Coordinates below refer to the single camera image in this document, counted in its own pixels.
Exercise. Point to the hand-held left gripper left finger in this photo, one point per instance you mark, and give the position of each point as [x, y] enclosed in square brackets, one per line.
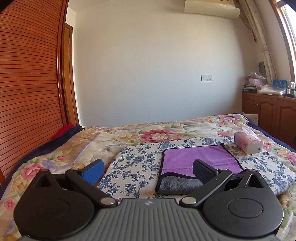
[94, 170]

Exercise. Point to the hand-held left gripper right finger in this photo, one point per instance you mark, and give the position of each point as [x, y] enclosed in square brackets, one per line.
[201, 172]

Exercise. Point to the purple and grey towel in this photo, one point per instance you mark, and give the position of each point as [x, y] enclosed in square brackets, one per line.
[196, 155]

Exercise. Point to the blue floral white cloth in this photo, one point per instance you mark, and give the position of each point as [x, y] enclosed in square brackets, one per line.
[138, 169]

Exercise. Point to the red cloth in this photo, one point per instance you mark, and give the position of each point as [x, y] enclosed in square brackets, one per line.
[62, 131]

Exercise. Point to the pink floral tissue box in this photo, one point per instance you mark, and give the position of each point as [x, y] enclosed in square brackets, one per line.
[248, 143]

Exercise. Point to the dark blue blanket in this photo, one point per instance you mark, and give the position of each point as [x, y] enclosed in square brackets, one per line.
[46, 142]

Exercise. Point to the pink floral bed quilt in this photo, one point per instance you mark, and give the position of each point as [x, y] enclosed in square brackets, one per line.
[143, 133]

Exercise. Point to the white cardboard box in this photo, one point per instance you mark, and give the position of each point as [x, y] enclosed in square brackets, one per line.
[251, 117]

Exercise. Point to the wooden low cabinet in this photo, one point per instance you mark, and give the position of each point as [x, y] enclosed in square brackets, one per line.
[270, 111]

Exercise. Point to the dark flat box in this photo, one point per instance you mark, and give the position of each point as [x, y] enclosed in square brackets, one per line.
[250, 88]

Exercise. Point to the clear plastic bag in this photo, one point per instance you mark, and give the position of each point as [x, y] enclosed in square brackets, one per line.
[269, 90]

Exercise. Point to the wooden slatted wardrobe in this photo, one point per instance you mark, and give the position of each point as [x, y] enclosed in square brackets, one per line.
[30, 81]

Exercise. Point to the wooden door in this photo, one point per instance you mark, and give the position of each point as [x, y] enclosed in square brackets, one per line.
[69, 60]

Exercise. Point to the blue printed box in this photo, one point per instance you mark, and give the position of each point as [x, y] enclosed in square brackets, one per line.
[279, 83]

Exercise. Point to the red hanging ornament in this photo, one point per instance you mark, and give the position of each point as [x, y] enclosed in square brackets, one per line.
[254, 37]

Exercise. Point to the patterned cream curtain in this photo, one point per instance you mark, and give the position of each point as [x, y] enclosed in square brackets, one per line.
[261, 39]

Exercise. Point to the white air conditioner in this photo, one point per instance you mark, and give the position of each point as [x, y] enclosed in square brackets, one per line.
[211, 9]

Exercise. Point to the white wall switch socket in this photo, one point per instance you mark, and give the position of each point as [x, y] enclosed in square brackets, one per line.
[206, 77]

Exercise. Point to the wooden window frame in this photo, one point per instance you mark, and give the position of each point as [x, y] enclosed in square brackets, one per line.
[285, 39]

